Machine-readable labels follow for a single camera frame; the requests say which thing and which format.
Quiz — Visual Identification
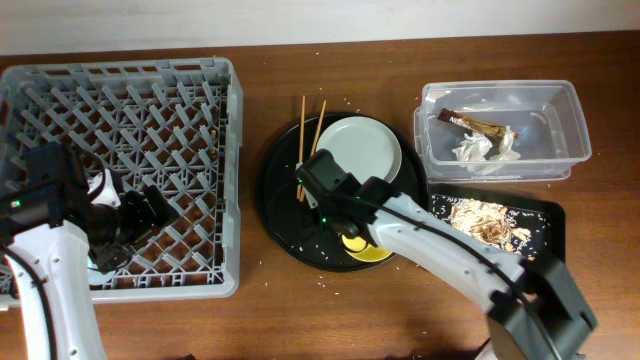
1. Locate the food scraps pile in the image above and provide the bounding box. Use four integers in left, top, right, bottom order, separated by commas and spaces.
447, 199, 532, 252

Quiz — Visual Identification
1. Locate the round black tray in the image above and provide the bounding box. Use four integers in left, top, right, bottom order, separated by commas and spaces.
255, 124, 429, 273

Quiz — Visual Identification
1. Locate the clear plastic waste bin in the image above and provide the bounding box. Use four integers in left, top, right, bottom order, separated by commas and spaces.
413, 80, 592, 183

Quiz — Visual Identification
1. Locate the brown coffee sachet wrapper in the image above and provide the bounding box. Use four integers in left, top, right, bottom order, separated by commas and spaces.
437, 108, 507, 138

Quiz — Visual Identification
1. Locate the crumpled white tissue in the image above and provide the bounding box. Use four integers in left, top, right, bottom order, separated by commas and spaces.
452, 126, 521, 175

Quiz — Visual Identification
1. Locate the black rectangular tray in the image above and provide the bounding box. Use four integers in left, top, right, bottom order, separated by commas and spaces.
428, 184, 566, 262

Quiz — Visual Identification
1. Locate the pink plastic cup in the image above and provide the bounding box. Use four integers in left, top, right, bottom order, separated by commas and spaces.
88, 169, 123, 208

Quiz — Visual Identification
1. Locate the grey round plate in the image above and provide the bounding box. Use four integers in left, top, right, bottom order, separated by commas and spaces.
317, 116, 402, 184

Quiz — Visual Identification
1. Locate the yellow bowl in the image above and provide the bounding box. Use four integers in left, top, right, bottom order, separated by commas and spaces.
341, 235, 393, 263

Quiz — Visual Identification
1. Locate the grey plastic dishwasher rack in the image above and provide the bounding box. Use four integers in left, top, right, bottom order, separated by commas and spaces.
1, 58, 243, 303

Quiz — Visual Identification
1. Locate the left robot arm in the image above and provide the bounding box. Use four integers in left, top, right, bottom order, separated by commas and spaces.
1, 142, 178, 359

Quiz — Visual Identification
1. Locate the right wooden chopstick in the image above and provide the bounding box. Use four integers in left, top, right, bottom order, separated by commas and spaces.
298, 100, 327, 203

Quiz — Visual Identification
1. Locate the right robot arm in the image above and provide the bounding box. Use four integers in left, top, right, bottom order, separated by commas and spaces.
307, 177, 597, 359

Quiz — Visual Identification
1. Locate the blue plastic cup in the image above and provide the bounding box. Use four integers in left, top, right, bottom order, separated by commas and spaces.
87, 258, 117, 286

